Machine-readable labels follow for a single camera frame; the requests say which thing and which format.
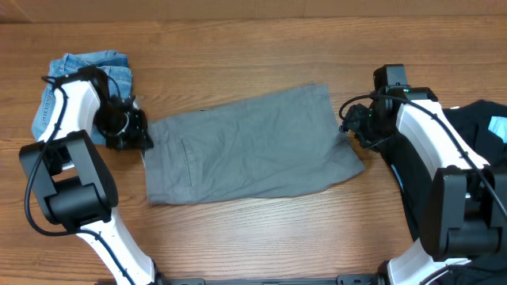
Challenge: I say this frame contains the folded blue denim shorts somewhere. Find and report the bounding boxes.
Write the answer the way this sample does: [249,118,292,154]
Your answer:
[32,50,133,141]

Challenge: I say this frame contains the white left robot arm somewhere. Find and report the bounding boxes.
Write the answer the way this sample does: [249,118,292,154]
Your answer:
[19,66,164,284]

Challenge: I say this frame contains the black t-shirt pile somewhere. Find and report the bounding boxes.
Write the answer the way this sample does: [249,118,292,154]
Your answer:
[381,100,506,284]

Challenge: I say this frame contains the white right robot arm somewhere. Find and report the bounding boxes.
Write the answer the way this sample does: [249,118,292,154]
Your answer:
[337,64,506,284]

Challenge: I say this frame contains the grey cotton shorts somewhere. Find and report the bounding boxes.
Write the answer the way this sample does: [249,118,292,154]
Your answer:
[143,85,364,204]

